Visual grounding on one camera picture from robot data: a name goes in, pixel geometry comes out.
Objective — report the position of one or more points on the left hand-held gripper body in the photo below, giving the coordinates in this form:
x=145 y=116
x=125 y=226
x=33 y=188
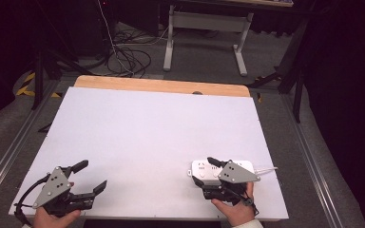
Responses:
x=53 y=186

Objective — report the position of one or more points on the person's right hand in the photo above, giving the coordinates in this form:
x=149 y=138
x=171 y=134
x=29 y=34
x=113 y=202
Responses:
x=238 y=211

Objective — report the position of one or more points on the black metal stand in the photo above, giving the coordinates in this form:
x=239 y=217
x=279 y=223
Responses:
x=297 y=95

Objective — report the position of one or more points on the black tripod stand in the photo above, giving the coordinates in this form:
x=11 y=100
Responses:
x=38 y=79

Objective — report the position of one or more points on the white metal table frame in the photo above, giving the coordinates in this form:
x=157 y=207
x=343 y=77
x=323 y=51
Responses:
x=207 y=21

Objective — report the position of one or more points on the aluminium floor rail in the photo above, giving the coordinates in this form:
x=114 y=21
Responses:
x=313 y=164
x=15 y=142

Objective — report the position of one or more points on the yellow black floor tape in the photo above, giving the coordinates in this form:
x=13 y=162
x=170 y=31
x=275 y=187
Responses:
x=28 y=83

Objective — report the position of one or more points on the white power strip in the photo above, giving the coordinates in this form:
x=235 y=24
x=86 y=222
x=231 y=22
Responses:
x=200 y=167

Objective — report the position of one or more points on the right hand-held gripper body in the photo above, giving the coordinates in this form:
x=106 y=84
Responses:
x=236 y=174

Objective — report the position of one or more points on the person's left hand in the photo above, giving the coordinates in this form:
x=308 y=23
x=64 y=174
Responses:
x=54 y=219

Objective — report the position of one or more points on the white board sheet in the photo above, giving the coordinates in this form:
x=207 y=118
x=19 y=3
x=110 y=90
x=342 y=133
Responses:
x=152 y=136

